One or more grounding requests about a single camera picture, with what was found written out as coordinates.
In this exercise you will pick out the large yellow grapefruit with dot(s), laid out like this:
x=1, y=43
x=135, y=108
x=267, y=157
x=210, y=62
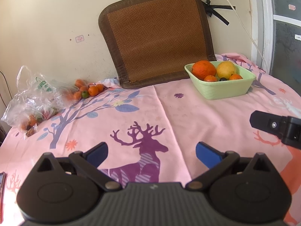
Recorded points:
x=226, y=69

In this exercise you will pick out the pink printed bedsheet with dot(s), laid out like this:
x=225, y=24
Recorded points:
x=152, y=133

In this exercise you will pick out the clear plastic bag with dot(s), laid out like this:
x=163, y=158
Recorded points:
x=38, y=99

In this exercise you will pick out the pile tangerine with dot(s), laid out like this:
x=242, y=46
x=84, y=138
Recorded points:
x=93, y=90
x=100, y=87
x=80, y=83

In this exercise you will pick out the wall sticker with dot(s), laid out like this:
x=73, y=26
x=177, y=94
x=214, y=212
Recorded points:
x=79, y=38

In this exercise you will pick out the pile tangerine right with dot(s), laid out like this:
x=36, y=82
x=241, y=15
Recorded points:
x=100, y=87

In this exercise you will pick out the pile green fruit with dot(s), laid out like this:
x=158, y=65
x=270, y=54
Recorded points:
x=85, y=94

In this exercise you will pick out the large orange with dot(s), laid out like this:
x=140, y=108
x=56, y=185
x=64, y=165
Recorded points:
x=202, y=69

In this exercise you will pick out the small tangerine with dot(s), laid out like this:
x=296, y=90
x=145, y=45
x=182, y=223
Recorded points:
x=210, y=78
x=235, y=77

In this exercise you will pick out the pile tangerine back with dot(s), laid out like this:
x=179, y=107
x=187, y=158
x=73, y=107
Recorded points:
x=80, y=83

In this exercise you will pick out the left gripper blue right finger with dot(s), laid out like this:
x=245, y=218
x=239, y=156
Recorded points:
x=217, y=162

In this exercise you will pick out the pile tangerine front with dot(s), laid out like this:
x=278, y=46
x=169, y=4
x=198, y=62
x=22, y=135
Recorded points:
x=93, y=90

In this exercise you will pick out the brown woven seat cushion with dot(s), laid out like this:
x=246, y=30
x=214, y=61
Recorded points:
x=151, y=41

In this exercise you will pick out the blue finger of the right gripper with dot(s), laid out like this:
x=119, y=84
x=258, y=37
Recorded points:
x=267, y=122

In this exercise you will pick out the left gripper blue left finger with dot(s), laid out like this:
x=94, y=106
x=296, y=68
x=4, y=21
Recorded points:
x=86, y=164

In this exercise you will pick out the light green plastic basin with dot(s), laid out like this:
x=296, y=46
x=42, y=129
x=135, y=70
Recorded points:
x=222, y=89

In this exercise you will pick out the white window frame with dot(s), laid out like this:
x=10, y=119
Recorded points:
x=276, y=35

